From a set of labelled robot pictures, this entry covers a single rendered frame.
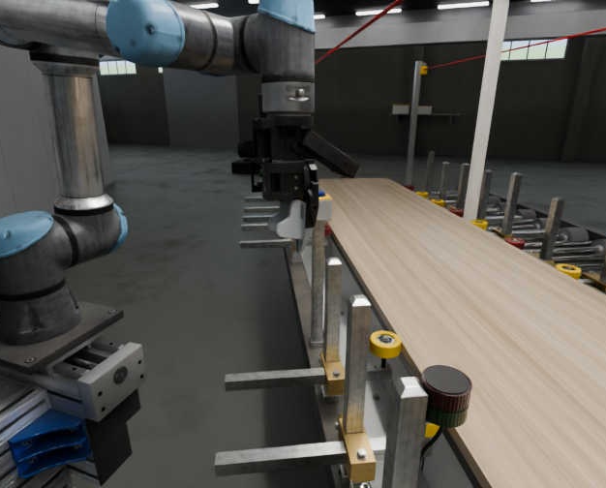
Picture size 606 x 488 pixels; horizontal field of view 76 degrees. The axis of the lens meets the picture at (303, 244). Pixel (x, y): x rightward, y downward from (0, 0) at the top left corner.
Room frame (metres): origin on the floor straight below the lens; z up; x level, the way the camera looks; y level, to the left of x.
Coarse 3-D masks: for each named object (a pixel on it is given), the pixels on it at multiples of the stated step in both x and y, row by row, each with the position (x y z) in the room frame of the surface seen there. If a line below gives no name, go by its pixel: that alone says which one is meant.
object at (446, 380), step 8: (432, 368) 0.43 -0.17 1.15; (440, 368) 0.43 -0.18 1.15; (448, 368) 0.43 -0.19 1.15; (424, 376) 0.41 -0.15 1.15; (432, 376) 0.41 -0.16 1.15; (440, 376) 0.41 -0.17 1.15; (448, 376) 0.41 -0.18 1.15; (456, 376) 0.41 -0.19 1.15; (464, 376) 0.41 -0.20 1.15; (432, 384) 0.39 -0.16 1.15; (440, 384) 0.39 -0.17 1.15; (448, 384) 0.39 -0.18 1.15; (456, 384) 0.39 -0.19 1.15; (464, 384) 0.39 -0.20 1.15; (448, 392) 0.38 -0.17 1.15; (456, 392) 0.38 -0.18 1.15; (464, 392) 0.38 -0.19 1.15; (424, 432) 0.39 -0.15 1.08; (440, 432) 0.40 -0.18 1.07; (424, 440) 0.39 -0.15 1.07; (432, 440) 0.41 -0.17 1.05; (424, 448) 0.41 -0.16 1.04
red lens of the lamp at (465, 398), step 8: (424, 384) 0.40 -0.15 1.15; (432, 392) 0.39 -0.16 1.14; (440, 392) 0.38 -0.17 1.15; (432, 400) 0.39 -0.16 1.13; (440, 400) 0.38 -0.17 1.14; (448, 400) 0.38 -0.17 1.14; (456, 400) 0.38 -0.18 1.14; (464, 400) 0.38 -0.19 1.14; (440, 408) 0.38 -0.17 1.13; (448, 408) 0.38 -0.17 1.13; (456, 408) 0.38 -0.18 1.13; (464, 408) 0.38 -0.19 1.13
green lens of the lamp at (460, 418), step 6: (432, 408) 0.39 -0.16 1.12; (468, 408) 0.39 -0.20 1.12; (426, 414) 0.39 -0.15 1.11; (432, 414) 0.38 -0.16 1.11; (438, 414) 0.38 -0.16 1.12; (444, 414) 0.38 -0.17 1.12; (450, 414) 0.38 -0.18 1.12; (456, 414) 0.38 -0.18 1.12; (462, 414) 0.38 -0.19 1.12; (432, 420) 0.38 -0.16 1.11; (438, 420) 0.38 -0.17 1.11; (444, 420) 0.38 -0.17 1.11; (450, 420) 0.38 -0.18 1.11; (456, 420) 0.38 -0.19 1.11; (462, 420) 0.38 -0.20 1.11; (444, 426) 0.38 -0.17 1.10; (450, 426) 0.38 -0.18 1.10; (456, 426) 0.38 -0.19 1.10
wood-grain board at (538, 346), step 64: (384, 192) 2.74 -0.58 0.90; (384, 256) 1.48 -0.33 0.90; (448, 256) 1.48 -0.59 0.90; (512, 256) 1.48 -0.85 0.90; (384, 320) 1.00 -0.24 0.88; (448, 320) 0.97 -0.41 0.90; (512, 320) 0.97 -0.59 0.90; (576, 320) 0.97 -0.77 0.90; (512, 384) 0.70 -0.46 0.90; (576, 384) 0.70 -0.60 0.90; (512, 448) 0.53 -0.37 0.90; (576, 448) 0.53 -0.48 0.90
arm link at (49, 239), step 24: (24, 216) 0.74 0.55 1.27; (48, 216) 0.74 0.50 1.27; (0, 240) 0.66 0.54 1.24; (24, 240) 0.68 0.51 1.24; (48, 240) 0.72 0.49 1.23; (72, 240) 0.75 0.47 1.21; (0, 264) 0.66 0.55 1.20; (24, 264) 0.67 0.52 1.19; (48, 264) 0.70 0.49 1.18; (72, 264) 0.76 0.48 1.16; (0, 288) 0.67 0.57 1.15; (24, 288) 0.67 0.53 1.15
